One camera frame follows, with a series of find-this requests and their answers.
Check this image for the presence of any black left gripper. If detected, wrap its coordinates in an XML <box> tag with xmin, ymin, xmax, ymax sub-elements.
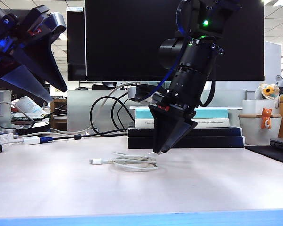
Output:
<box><xmin>0</xmin><ymin>4</ymin><xmax>68</xmax><ymax>103</ymax></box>

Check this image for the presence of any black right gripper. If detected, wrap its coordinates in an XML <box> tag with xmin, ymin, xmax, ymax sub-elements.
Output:
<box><xmin>148</xmin><ymin>90</ymin><xmax>200</xmax><ymax>154</ymax></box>

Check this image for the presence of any white charging cable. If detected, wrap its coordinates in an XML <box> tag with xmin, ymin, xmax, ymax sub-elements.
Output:
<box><xmin>89</xmin><ymin>152</ymin><xmax>160</xmax><ymax>172</ymax></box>

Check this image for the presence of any white rolled booklet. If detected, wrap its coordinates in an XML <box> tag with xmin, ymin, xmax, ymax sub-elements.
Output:
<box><xmin>15</xmin><ymin>96</ymin><xmax>48</xmax><ymax>116</ymax></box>

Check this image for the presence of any black book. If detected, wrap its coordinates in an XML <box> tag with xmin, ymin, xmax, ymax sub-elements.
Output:
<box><xmin>127</xmin><ymin>126</ymin><xmax>242</xmax><ymax>137</ymax></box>
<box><xmin>127</xmin><ymin>136</ymin><xmax>246</xmax><ymax>149</ymax></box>

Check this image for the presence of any white book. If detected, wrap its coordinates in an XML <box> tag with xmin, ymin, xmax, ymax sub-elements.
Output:
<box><xmin>134</xmin><ymin>118</ymin><xmax>231</xmax><ymax>129</ymax></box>

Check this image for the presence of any teal book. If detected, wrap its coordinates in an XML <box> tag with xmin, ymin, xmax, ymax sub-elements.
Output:
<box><xmin>134</xmin><ymin>109</ymin><xmax>229</xmax><ymax>120</ymax></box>

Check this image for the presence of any printed magazine stack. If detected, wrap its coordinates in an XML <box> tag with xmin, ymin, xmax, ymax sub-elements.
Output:
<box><xmin>11</xmin><ymin>112</ymin><xmax>50</xmax><ymax>123</ymax></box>

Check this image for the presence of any brown wooden shelf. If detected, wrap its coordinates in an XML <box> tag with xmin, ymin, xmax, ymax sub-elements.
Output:
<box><xmin>50</xmin><ymin>98</ymin><xmax>68</xmax><ymax>131</ymax></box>

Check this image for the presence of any silver teal monitor stand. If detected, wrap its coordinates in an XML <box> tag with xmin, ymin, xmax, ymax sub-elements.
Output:
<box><xmin>129</xmin><ymin>81</ymin><xmax>244</xmax><ymax>111</ymax></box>

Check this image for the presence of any black rounded device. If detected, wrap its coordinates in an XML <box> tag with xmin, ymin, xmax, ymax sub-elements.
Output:
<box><xmin>15</xmin><ymin>121</ymin><xmax>51</xmax><ymax>136</ymax></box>

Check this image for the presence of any white video adapter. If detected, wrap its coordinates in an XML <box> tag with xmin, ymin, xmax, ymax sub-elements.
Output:
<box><xmin>4</xmin><ymin>136</ymin><xmax>42</xmax><ymax>145</ymax></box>

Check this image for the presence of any white printed box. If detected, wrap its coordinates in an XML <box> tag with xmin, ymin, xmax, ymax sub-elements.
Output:
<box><xmin>0</xmin><ymin>132</ymin><xmax>15</xmax><ymax>146</ymax></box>

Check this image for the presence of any white blue label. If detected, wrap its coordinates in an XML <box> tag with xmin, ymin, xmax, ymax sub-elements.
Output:
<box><xmin>66</xmin><ymin>6</ymin><xmax>85</xmax><ymax>13</ymax></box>

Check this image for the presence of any black monitor base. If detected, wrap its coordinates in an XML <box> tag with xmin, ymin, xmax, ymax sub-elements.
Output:
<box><xmin>92</xmin><ymin>81</ymin><xmax>137</xmax><ymax>91</ymax></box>

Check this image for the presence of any white pot with wooden rim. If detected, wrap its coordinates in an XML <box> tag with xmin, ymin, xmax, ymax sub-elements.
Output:
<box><xmin>238</xmin><ymin>113</ymin><xmax>283</xmax><ymax>146</ymax></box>

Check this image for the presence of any white square container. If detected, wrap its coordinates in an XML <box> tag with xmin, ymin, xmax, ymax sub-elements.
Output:
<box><xmin>242</xmin><ymin>99</ymin><xmax>283</xmax><ymax>116</ymax></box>

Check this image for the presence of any large black AOC monitor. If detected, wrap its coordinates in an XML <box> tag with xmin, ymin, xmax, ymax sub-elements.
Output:
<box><xmin>84</xmin><ymin>0</ymin><xmax>265</xmax><ymax>82</ymax></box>

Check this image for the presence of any orange cat figurine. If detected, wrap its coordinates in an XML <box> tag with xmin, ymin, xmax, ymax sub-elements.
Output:
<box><xmin>260</xmin><ymin>107</ymin><xmax>273</xmax><ymax>129</ymax></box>

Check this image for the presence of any black desk mat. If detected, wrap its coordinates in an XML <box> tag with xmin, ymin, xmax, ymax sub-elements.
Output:
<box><xmin>245</xmin><ymin>145</ymin><xmax>283</xmax><ymax>167</ymax></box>

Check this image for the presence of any sunflower plush toy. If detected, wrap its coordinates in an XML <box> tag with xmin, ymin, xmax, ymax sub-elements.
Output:
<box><xmin>254</xmin><ymin>83</ymin><xmax>281</xmax><ymax>110</ymax></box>

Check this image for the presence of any grey laptop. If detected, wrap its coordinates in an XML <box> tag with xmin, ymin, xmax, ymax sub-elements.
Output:
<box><xmin>269</xmin><ymin>137</ymin><xmax>283</xmax><ymax>153</ymax></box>

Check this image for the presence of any white office partition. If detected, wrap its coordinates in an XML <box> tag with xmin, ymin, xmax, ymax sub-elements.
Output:
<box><xmin>264</xmin><ymin>41</ymin><xmax>283</xmax><ymax>91</ymax></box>

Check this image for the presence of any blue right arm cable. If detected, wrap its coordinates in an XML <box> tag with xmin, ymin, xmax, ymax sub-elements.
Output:
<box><xmin>152</xmin><ymin>1</ymin><xmax>189</xmax><ymax>97</ymax></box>

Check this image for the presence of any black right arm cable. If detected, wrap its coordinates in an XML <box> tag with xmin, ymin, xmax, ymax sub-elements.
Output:
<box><xmin>198</xmin><ymin>44</ymin><xmax>225</xmax><ymax>108</ymax></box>

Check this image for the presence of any black looped cable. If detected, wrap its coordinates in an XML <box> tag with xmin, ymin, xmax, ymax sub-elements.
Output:
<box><xmin>111</xmin><ymin>90</ymin><xmax>139</xmax><ymax>132</ymax></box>

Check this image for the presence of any black VGA cable blue plug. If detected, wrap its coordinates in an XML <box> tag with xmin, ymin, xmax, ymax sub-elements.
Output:
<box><xmin>39</xmin><ymin>90</ymin><xmax>137</xmax><ymax>143</ymax></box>

